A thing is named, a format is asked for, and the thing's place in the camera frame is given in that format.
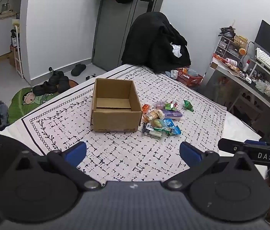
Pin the black and white sneaker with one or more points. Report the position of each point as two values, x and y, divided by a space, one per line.
90 77

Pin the black shoe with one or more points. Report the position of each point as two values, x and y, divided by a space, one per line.
45 88
57 76
63 83

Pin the orange ball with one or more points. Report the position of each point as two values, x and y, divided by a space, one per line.
242 52

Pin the white storage rack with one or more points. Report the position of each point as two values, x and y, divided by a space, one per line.
17 52

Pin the pink snack packet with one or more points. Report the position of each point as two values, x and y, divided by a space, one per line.
160 104

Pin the red plastic basket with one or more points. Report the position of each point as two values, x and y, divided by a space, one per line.
188 79

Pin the orange snack packet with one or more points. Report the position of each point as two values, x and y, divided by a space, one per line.
145 108

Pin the grey door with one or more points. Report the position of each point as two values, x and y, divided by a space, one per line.
115 28

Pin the white desk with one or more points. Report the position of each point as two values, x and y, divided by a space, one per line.
252 86

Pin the purple snack packet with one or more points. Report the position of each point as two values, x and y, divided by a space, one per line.
172 114

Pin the white cloth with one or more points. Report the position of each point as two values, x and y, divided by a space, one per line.
176 50

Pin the light blue clothes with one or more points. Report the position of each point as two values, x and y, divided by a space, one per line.
172 73

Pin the red and green snack packet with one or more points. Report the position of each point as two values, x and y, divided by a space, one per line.
170 105

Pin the white lumpy object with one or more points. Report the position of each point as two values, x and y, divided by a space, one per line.
264 86

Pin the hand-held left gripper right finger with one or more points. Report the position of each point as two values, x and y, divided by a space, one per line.
190 152

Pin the beige bread packet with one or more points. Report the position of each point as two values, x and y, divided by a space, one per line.
152 115

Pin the printed blanket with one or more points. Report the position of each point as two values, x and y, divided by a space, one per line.
115 153

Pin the brown cardboard box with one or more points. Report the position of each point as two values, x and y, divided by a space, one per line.
115 122

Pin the grey drawer organizer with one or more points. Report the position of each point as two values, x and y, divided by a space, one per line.
227 48

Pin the black coat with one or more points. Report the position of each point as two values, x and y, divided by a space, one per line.
154 43

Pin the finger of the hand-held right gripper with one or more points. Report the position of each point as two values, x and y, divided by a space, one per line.
230 145
254 142

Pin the yellow green snack packet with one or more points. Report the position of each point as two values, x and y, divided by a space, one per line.
157 123

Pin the brown mat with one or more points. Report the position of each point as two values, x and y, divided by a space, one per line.
72 83

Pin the green cartoon rug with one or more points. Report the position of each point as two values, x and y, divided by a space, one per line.
20 107

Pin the black door stopper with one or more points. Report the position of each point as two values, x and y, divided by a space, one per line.
51 69

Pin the black slipper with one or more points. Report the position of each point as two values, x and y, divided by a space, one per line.
78 69

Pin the woven basket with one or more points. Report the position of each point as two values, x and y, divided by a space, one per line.
240 41

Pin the pink and white bottle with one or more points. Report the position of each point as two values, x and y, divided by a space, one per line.
231 61

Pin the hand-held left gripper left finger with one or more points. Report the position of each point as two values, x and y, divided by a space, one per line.
77 149

